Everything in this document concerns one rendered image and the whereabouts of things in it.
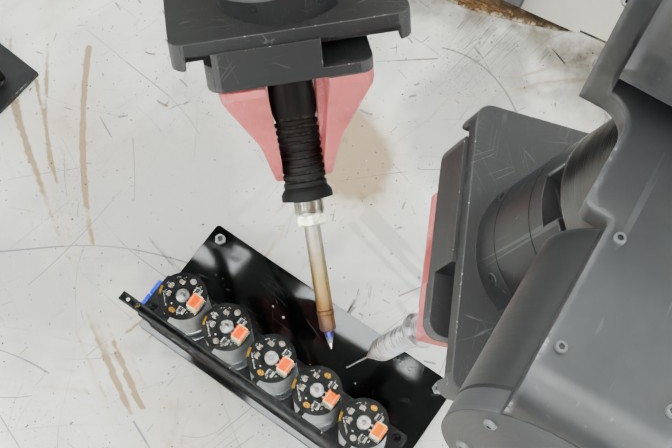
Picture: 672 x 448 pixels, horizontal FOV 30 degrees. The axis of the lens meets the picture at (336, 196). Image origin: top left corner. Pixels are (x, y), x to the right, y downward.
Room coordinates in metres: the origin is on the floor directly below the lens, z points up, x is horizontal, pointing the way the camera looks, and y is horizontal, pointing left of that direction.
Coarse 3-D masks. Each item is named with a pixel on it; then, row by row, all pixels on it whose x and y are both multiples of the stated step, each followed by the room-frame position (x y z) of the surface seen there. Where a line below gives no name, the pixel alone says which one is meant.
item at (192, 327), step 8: (176, 296) 0.19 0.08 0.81; (184, 296) 0.19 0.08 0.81; (208, 304) 0.19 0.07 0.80; (200, 312) 0.18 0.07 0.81; (168, 320) 0.18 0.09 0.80; (176, 320) 0.18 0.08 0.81; (184, 320) 0.17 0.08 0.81; (192, 320) 0.18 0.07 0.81; (200, 320) 0.18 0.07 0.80; (184, 328) 0.17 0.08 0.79; (192, 328) 0.18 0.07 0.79; (200, 328) 0.18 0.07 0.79; (192, 336) 0.17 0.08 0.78; (200, 336) 0.18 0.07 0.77
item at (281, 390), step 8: (272, 352) 0.16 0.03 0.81; (264, 360) 0.15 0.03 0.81; (272, 360) 0.15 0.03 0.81; (296, 368) 0.15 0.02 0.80; (264, 384) 0.14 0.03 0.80; (272, 384) 0.14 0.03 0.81; (280, 384) 0.14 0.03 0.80; (288, 384) 0.15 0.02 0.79; (272, 392) 0.14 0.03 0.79; (280, 392) 0.14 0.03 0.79; (288, 392) 0.15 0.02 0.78
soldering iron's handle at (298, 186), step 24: (288, 96) 0.26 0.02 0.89; (312, 96) 0.26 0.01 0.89; (288, 120) 0.25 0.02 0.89; (312, 120) 0.25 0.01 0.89; (288, 144) 0.24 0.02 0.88; (312, 144) 0.24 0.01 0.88; (288, 168) 0.23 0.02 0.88; (312, 168) 0.23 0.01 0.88; (288, 192) 0.22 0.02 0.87; (312, 192) 0.22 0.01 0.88
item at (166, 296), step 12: (180, 276) 0.20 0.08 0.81; (192, 276) 0.20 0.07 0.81; (168, 288) 0.19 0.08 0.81; (180, 288) 0.19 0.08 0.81; (192, 288) 0.19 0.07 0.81; (204, 288) 0.19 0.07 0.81; (168, 300) 0.18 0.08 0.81; (204, 300) 0.18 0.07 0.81; (168, 312) 0.18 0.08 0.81; (180, 312) 0.18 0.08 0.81; (192, 312) 0.18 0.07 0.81
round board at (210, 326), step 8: (224, 304) 0.18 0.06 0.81; (232, 304) 0.18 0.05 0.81; (208, 312) 0.18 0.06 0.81; (216, 312) 0.18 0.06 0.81; (224, 312) 0.18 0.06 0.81; (232, 312) 0.18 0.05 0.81; (208, 320) 0.17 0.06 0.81; (216, 320) 0.17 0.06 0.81; (232, 320) 0.17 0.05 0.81; (240, 320) 0.17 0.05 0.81; (248, 320) 0.17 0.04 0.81; (208, 328) 0.17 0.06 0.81; (216, 328) 0.17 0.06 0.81; (248, 328) 0.17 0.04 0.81; (208, 336) 0.17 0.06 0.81; (216, 336) 0.17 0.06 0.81; (224, 336) 0.17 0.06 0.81; (248, 336) 0.17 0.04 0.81; (216, 344) 0.16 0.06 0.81; (224, 344) 0.16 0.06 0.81; (232, 344) 0.16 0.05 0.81; (240, 344) 0.16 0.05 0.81
